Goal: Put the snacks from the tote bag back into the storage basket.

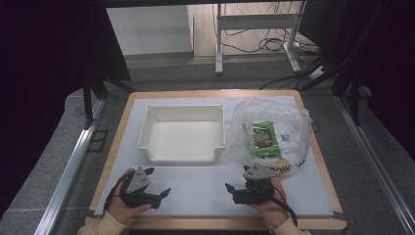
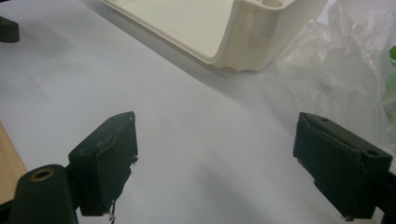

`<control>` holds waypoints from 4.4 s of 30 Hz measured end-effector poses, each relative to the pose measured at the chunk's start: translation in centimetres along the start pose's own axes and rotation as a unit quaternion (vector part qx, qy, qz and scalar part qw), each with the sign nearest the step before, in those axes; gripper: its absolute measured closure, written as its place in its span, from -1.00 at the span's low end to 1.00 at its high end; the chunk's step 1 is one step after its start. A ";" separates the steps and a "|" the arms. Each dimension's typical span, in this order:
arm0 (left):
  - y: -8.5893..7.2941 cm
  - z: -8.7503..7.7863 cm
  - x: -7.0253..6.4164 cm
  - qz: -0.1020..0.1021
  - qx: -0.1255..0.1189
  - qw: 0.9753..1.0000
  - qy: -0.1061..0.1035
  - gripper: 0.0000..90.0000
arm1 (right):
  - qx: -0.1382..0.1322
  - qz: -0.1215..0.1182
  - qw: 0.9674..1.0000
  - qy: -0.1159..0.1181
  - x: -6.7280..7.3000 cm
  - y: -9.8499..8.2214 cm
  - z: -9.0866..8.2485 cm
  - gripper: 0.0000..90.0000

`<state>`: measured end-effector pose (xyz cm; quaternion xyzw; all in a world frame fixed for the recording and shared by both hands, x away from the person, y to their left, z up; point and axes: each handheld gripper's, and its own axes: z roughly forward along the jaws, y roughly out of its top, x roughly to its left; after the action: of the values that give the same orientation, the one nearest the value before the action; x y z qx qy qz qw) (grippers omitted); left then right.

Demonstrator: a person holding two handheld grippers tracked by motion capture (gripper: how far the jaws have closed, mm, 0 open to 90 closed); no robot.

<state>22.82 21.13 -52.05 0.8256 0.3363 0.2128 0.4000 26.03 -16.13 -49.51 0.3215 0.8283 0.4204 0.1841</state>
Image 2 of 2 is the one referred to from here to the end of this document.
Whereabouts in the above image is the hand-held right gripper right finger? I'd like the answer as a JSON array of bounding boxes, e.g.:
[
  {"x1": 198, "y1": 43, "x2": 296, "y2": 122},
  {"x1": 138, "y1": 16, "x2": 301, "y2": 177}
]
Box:
[{"x1": 292, "y1": 111, "x2": 394, "y2": 220}]

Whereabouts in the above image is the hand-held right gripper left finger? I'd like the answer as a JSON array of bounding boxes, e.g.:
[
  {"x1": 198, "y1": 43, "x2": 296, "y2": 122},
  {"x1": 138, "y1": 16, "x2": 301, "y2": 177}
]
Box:
[{"x1": 68, "y1": 111, "x2": 139, "y2": 217}]

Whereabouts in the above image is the clear plastic bag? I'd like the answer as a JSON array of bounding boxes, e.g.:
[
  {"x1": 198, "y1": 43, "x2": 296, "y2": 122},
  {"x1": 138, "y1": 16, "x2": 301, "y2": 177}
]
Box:
[{"x1": 276, "y1": 0, "x2": 396, "y2": 157}]

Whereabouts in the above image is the green snack packet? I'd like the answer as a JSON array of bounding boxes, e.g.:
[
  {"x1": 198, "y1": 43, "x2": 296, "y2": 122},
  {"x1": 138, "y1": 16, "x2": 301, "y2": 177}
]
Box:
[{"x1": 382, "y1": 46, "x2": 396, "y2": 108}]

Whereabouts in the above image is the cream plastic tray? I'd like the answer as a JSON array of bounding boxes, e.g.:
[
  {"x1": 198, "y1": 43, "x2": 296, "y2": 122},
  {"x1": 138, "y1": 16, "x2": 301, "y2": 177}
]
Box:
[{"x1": 99, "y1": 0, "x2": 329, "y2": 73}]

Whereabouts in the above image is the wooden table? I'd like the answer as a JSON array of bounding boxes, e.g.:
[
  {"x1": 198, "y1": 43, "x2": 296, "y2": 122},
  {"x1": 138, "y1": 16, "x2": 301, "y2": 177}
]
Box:
[{"x1": 0, "y1": 122, "x2": 28, "y2": 205}]

